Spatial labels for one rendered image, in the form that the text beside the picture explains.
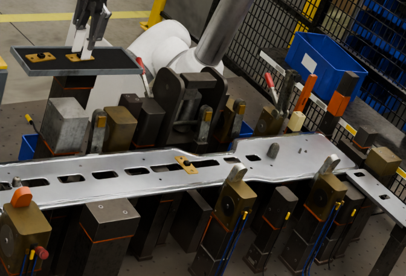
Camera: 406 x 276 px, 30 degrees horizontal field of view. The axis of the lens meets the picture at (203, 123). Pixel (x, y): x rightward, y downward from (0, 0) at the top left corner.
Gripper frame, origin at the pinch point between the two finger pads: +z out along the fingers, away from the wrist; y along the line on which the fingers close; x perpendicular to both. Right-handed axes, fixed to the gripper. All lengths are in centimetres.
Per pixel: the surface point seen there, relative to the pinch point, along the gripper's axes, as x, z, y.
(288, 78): -63, 1, -30
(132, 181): 5.2, 20.1, -38.3
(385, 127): -111, 17, -48
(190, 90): -24.8, 4.4, -23.2
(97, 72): -0.6, 4.5, -8.1
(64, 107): 14.7, 9.1, -15.6
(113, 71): -5.7, 4.2, -9.0
